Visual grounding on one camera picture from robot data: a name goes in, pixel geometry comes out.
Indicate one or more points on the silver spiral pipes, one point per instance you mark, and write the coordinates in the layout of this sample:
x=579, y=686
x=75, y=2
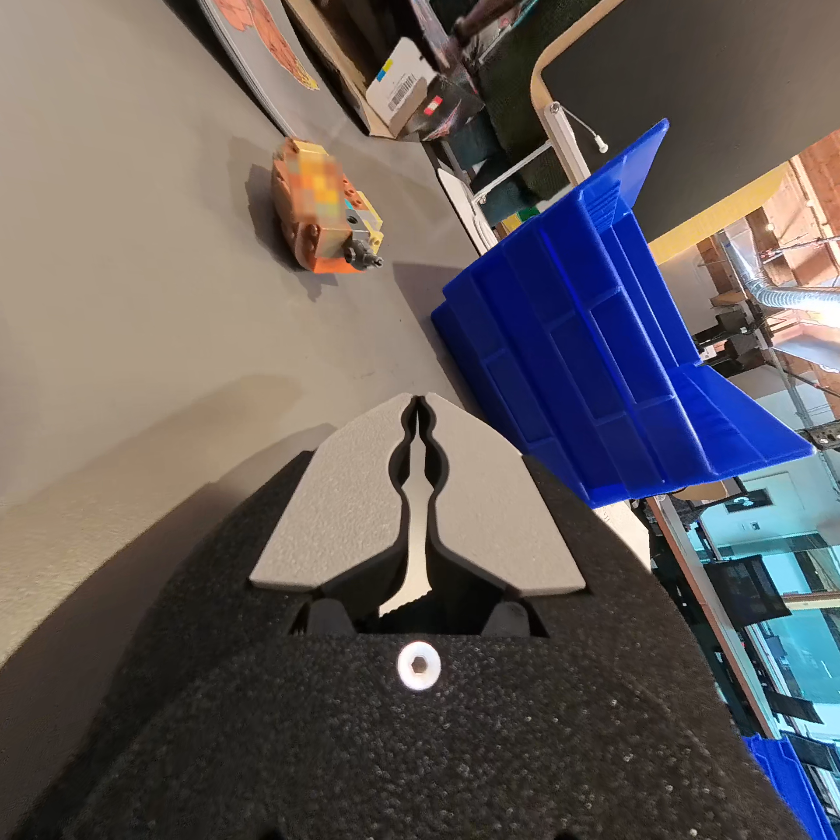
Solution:
x=794, y=299

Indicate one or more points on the small white carton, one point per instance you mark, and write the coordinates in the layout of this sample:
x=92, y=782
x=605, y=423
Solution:
x=400, y=82

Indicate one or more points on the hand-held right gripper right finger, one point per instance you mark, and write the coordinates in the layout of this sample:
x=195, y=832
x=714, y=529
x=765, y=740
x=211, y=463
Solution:
x=505, y=512

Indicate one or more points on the printed instruction booklet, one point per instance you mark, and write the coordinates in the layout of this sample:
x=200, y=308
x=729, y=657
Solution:
x=263, y=40

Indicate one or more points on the printed cardboard box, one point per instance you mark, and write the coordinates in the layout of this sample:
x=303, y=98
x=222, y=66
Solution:
x=348, y=59

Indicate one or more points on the stack of blue plastic bins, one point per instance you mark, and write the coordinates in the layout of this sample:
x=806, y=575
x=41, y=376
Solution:
x=604, y=355

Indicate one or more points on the small grey toy part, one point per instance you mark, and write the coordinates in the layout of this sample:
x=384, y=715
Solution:
x=365, y=253

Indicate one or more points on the blue storage bin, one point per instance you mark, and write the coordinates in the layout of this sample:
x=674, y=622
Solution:
x=794, y=788

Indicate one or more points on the black board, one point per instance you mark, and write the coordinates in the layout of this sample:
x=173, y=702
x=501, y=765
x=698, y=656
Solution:
x=696, y=92

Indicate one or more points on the white foam piece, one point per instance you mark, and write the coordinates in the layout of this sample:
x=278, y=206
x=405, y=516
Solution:
x=466, y=210

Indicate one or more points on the brown toy brick model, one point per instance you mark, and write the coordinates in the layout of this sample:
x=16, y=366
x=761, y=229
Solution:
x=322, y=210

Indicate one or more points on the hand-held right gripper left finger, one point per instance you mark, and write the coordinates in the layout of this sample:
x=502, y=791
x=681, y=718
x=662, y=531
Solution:
x=335, y=512

